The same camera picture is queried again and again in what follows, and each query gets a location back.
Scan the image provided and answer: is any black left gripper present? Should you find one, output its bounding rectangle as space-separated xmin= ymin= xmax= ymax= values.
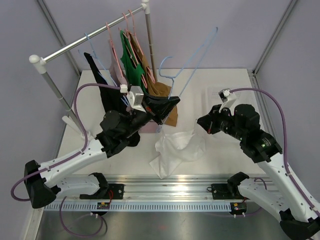
xmin=121 ymin=92 xmax=180 ymax=138

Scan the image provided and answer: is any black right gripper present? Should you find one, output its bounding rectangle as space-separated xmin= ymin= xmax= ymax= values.
xmin=196 ymin=104 xmax=247 ymax=141

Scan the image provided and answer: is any pink hanger of green top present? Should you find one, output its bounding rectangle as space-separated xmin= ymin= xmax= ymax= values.
xmin=121 ymin=12 xmax=148 ymax=88

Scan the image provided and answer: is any white tank top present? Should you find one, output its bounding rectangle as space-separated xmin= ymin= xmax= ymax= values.
xmin=149 ymin=124 xmax=206 ymax=180

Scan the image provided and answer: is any black tank top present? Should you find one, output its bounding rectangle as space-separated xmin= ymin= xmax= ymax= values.
xmin=83 ymin=52 xmax=141 ymax=148

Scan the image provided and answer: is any green tank top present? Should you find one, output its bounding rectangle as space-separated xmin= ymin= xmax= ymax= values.
xmin=118 ymin=30 xmax=147 ymax=93

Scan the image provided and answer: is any mauve pink tank top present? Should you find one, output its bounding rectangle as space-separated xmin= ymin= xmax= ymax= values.
xmin=107 ymin=39 xmax=133 ymax=113

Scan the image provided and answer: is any light blue wire hanger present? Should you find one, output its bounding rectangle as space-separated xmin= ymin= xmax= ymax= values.
xmin=158 ymin=26 xmax=219 ymax=99

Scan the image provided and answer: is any pink hanger of mauve top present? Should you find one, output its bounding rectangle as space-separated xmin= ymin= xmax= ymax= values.
xmin=105 ymin=22 xmax=129 ymax=86

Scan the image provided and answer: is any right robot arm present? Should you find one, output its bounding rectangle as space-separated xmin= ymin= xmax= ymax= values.
xmin=197 ymin=104 xmax=320 ymax=240

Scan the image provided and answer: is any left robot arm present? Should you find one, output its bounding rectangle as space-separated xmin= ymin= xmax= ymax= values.
xmin=24 ymin=94 xmax=181 ymax=209

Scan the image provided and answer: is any mustard brown tank top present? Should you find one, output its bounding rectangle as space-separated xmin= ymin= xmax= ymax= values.
xmin=128 ymin=33 xmax=179 ymax=128

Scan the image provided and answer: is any pink hanger of brown top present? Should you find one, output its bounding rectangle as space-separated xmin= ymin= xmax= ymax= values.
xmin=127 ymin=9 xmax=157 ymax=94

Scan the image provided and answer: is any white plastic basket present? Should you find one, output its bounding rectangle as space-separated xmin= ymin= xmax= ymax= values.
xmin=200 ymin=86 xmax=260 ymax=116

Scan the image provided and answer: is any grey white clothes rack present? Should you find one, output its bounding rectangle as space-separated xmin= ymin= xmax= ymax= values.
xmin=29 ymin=0 xmax=157 ymax=136

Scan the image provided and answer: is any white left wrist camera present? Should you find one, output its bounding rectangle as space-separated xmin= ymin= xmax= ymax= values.
xmin=120 ymin=84 xmax=146 ymax=112

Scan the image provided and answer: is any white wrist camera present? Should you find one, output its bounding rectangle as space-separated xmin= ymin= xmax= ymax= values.
xmin=218 ymin=88 xmax=237 ymax=112
xmin=120 ymin=84 xmax=146 ymax=112

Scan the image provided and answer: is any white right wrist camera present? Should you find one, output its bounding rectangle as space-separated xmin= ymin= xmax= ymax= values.
xmin=218 ymin=88 xmax=237 ymax=112

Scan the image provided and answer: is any aluminium front rail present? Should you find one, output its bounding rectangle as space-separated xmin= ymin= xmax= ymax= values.
xmin=49 ymin=174 xmax=283 ymax=201

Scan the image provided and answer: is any white slotted cable duct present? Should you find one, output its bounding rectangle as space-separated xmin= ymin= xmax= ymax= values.
xmin=44 ymin=201 xmax=231 ymax=212

